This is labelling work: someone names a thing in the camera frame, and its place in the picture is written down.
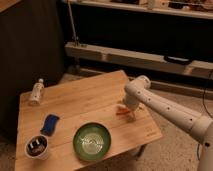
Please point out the blue sponge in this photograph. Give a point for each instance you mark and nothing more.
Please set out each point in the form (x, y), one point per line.
(49, 125)

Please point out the metal pole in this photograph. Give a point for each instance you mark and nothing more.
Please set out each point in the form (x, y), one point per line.
(75, 38)

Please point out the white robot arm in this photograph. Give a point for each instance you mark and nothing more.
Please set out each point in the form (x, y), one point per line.
(195, 124)

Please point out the wooden table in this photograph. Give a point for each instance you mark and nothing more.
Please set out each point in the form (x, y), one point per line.
(92, 99)

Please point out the clear plastic bottle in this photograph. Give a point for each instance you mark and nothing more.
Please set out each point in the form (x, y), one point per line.
(37, 93)

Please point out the white cup with items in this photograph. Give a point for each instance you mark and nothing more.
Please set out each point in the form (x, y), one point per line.
(37, 148)

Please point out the upper white shelf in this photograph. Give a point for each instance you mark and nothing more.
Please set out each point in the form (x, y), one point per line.
(139, 8)

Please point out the white metal shelf rail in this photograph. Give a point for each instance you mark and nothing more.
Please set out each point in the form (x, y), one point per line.
(136, 59)

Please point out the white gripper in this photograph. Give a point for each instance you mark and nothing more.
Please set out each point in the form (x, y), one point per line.
(131, 103)

